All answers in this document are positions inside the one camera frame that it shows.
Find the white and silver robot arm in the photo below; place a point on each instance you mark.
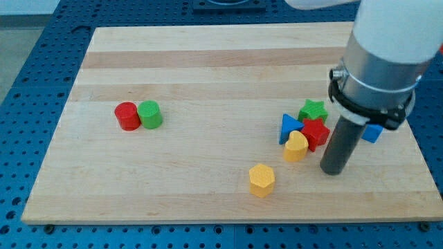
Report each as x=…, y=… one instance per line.
x=391, y=44

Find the light wooden board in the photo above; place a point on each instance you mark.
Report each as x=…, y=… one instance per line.
x=222, y=91

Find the yellow hexagon block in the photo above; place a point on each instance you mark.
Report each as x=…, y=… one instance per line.
x=262, y=180

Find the blue triangle block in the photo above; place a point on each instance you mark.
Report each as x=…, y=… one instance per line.
x=289, y=124

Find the green cylinder block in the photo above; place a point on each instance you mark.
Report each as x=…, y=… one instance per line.
x=150, y=114

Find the yellow heart block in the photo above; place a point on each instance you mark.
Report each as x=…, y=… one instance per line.
x=296, y=147

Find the green star block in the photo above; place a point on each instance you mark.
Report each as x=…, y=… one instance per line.
x=313, y=110

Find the red star block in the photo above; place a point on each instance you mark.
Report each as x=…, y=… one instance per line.
x=315, y=132

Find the red cylinder block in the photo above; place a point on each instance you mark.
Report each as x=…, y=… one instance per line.
x=127, y=116

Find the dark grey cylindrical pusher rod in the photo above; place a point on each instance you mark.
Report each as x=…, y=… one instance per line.
x=341, y=145

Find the blue cube block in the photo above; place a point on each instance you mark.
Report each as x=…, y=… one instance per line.
x=372, y=133

